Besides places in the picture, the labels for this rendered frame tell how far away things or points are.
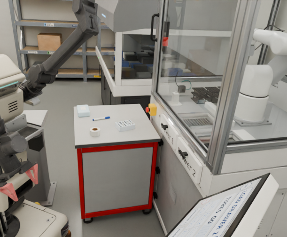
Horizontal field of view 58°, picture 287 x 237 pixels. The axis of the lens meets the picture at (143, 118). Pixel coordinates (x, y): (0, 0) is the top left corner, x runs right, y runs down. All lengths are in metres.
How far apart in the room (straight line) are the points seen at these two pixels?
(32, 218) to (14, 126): 0.82
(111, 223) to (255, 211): 1.62
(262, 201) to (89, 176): 1.33
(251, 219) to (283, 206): 0.98
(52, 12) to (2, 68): 4.46
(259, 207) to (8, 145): 0.76
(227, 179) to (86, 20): 0.93
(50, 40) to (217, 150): 4.48
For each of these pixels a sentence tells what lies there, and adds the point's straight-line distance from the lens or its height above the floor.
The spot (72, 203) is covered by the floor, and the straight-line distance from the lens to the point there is 2.40.
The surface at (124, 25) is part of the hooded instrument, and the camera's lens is 2.21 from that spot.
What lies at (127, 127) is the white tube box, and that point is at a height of 0.79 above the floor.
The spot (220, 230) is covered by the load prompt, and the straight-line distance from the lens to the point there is 0.69.
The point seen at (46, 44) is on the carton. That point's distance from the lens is 5.29.
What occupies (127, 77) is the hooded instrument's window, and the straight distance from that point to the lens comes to 2.33.
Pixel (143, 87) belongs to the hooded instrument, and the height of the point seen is 0.89.
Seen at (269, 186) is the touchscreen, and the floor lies 1.19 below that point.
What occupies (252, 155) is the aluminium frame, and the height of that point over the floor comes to 1.03.
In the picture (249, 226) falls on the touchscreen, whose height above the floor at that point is 1.18.
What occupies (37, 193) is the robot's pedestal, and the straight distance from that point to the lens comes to 2.41.
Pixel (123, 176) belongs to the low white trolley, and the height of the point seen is 0.45.
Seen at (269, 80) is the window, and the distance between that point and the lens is 1.15.
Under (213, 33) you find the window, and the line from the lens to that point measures 1.21.
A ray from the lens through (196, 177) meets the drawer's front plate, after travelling 1.34.
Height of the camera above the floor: 1.66
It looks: 26 degrees down
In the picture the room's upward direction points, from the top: 4 degrees clockwise
